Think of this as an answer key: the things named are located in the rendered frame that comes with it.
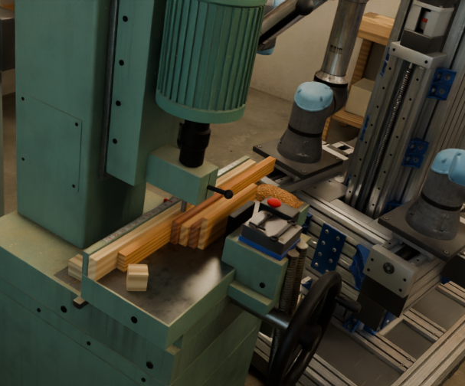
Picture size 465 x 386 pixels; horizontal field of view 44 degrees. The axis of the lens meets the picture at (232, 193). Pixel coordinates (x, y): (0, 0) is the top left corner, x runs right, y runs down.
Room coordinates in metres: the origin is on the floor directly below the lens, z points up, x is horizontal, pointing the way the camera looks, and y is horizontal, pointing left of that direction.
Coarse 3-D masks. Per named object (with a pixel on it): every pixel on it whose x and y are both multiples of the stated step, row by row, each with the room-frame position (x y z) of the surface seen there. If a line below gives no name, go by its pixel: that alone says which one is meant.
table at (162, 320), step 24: (216, 240) 1.05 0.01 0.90; (168, 264) 0.93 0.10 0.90; (192, 264) 0.95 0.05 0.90; (216, 264) 0.97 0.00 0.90; (96, 288) 0.84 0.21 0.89; (120, 288) 0.83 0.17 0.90; (168, 288) 0.86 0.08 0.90; (192, 288) 0.88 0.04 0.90; (216, 288) 0.90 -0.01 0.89; (240, 288) 0.94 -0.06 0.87; (120, 312) 0.81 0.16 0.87; (144, 312) 0.79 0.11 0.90; (168, 312) 0.80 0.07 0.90; (192, 312) 0.83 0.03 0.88; (264, 312) 0.91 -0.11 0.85; (144, 336) 0.78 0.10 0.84; (168, 336) 0.76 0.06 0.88
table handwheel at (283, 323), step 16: (336, 272) 0.98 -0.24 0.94; (320, 288) 0.89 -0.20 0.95; (336, 288) 1.00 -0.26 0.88; (240, 304) 0.96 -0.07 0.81; (304, 304) 0.85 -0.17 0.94; (320, 304) 0.92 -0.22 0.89; (336, 304) 1.03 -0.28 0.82; (272, 320) 0.93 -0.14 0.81; (288, 320) 0.93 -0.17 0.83; (304, 320) 0.83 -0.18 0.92; (320, 320) 1.02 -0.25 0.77; (288, 336) 0.81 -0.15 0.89; (304, 336) 0.89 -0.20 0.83; (320, 336) 0.92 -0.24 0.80; (288, 352) 0.79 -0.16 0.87; (304, 352) 0.97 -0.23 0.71; (272, 368) 0.79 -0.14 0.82; (288, 368) 0.84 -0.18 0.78; (304, 368) 0.94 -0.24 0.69; (272, 384) 0.79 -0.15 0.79; (288, 384) 0.88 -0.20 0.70
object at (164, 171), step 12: (168, 144) 1.13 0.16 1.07; (156, 156) 1.06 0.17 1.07; (168, 156) 1.07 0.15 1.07; (156, 168) 1.06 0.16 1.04; (168, 168) 1.05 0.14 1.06; (180, 168) 1.03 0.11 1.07; (192, 168) 1.04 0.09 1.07; (204, 168) 1.05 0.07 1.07; (216, 168) 1.06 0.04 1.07; (156, 180) 1.06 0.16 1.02; (168, 180) 1.04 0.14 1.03; (180, 180) 1.03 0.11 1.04; (192, 180) 1.02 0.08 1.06; (204, 180) 1.02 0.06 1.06; (216, 180) 1.07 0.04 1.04; (180, 192) 1.03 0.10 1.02; (192, 192) 1.02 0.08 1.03; (204, 192) 1.03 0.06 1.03
